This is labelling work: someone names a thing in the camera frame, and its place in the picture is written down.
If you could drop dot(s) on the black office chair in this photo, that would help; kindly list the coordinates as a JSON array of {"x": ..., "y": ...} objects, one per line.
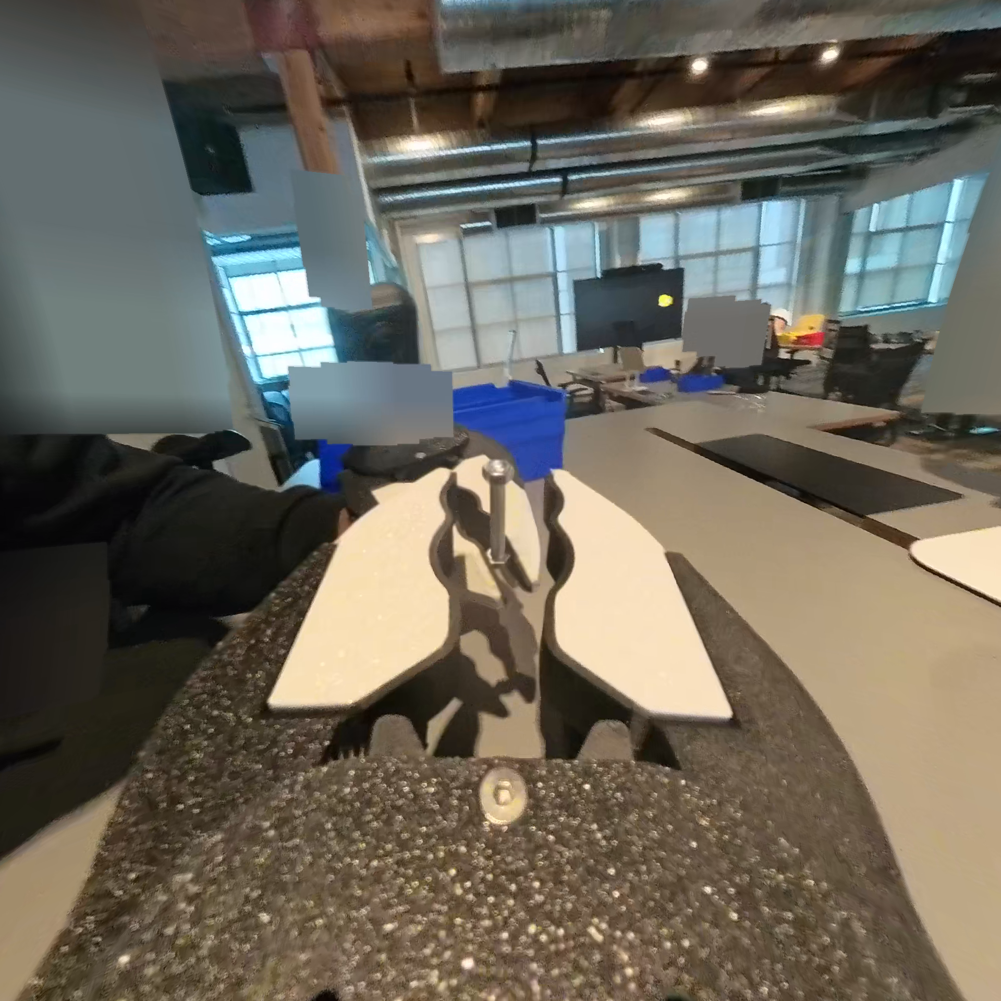
[
  {"x": 575, "y": 391},
  {"x": 770, "y": 367},
  {"x": 872, "y": 367}
]

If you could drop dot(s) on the metal bolt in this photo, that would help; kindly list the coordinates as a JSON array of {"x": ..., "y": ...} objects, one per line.
[{"x": 498, "y": 508}]

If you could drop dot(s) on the thin grey pole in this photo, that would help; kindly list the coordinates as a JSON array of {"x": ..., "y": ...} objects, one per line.
[{"x": 512, "y": 356}]

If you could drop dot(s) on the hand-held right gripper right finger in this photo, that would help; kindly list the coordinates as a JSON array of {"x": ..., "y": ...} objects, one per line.
[{"x": 633, "y": 618}]

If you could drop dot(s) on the black TV monitor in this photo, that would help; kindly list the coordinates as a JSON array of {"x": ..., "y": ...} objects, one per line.
[{"x": 625, "y": 313}]

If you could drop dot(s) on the beige board on stand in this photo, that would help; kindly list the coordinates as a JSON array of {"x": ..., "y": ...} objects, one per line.
[{"x": 632, "y": 364}]

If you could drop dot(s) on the yellow plastic bin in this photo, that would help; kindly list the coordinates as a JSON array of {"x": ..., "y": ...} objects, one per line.
[{"x": 805, "y": 328}]

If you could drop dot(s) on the blue plastic tote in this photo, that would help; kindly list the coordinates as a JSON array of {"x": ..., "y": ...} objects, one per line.
[{"x": 516, "y": 422}]

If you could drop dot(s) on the white base board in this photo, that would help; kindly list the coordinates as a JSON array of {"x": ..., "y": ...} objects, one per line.
[{"x": 962, "y": 563}]

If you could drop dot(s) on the black table mat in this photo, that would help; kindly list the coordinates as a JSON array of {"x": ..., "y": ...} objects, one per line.
[{"x": 829, "y": 473}]

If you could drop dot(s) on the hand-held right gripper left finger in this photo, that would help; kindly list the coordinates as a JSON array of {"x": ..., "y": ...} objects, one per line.
[{"x": 367, "y": 610}]

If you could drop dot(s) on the black wall speaker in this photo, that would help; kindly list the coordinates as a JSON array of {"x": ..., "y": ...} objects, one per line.
[{"x": 219, "y": 156}]

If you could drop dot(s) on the silver ceiling duct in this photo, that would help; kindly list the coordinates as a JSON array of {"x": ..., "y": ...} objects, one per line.
[{"x": 625, "y": 148}]

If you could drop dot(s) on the small blue bin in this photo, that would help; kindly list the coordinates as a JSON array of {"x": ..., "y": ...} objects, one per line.
[
  {"x": 700, "y": 383},
  {"x": 657, "y": 374}
]

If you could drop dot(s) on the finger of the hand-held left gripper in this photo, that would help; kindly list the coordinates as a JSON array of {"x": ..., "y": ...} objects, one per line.
[
  {"x": 528, "y": 532},
  {"x": 477, "y": 539}
]

